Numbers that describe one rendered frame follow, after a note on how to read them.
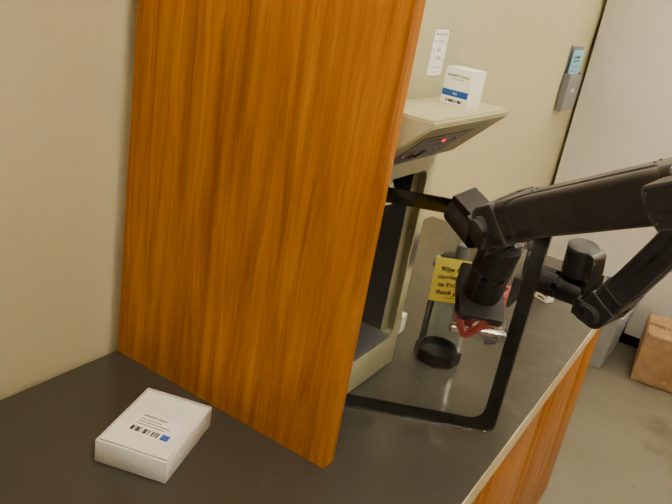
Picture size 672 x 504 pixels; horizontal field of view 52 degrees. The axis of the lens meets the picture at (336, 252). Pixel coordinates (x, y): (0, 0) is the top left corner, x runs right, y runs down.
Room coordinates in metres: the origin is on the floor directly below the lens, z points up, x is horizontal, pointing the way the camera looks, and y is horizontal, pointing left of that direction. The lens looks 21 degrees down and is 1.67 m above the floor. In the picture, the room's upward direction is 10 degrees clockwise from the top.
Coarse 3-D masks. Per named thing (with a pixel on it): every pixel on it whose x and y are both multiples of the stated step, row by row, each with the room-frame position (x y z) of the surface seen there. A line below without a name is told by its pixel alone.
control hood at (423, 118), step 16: (416, 112) 1.03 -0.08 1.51; (432, 112) 1.06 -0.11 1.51; (448, 112) 1.08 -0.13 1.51; (464, 112) 1.11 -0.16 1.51; (480, 112) 1.15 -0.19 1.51; (496, 112) 1.20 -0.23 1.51; (400, 128) 1.00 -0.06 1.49; (416, 128) 0.99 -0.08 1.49; (432, 128) 0.98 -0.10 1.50; (448, 128) 1.04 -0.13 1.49; (464, 128) 1.12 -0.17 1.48; (480, 128) 1.22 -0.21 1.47; (400, 144) 1.00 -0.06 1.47; (416, 144) 1.02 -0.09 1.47
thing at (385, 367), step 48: (384, 240) 1.03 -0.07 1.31; (432, 240) 1.03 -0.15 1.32; (384, 288) 1.03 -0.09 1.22; (528, 288) 1.02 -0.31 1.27; (384, 336) 1.03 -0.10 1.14; (432, 336) 1.02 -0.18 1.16; (384, 384) 1.03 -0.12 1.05; (432, 384) 1.02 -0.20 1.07; (480, 384) 1.02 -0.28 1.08; (480, 432) 1.02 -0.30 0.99
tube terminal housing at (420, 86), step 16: (432, 0) 1.17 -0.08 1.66; (448, 0) 1.22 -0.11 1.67; (464, 0) 1.28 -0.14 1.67; (432, 16) 1.18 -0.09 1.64; (448, 16) 1.23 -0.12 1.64; (464, 16) 1.29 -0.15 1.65; (432, 32) 1.19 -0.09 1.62; (464, 32) 1.30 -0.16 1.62; (448, 48) 1.26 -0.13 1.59; (416, 64) 1.16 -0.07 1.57; (448, 64) 1.27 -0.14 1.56; (416, 80) 1.17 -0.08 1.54; (432, 80) 1.22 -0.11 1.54; (416, 96) 1.18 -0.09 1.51; (432, 96) 1.24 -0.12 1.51; (416, 160) 1.23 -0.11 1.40; (432, 160) 1.29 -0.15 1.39; (400, 176) 1.18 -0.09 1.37; (416, 176) 1.31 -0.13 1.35; (432, 176) 1.30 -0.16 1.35
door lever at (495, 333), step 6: (450, 324) 0.98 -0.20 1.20; (456, 324) 0.98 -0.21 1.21; (468, 324) 0.99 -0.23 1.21; (504, 324) 1.02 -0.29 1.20; (450, 330) 0.97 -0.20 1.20; (456, 330) 0.97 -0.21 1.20; (486, 330) 0.98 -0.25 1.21; (492, 330) 0.98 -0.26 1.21; (498, 330) 0.98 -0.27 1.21; (474, 336) 0.97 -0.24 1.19; (480, 336) 0.97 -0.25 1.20; (486, 336) 0.97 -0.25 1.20; (492, 336) 0.97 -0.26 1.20; (498, 336) 0.97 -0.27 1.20; (504, 336) 0.97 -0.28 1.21
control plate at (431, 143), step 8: (440, 136) 1.06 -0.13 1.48; (448, 136) 1.11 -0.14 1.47; (424, 144) 1.05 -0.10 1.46; (432, 144) 1.09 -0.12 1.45; (440, 144) 1.14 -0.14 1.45; (448, 144) 1.19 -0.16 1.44; (408, 152) 1.04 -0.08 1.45; (416, 152) 1.08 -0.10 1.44; (424, 152) 1.13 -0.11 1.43; (432, 152) 1.18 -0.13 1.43; (400, 160) 1.07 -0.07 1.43; (408, 160) 1.12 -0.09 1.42
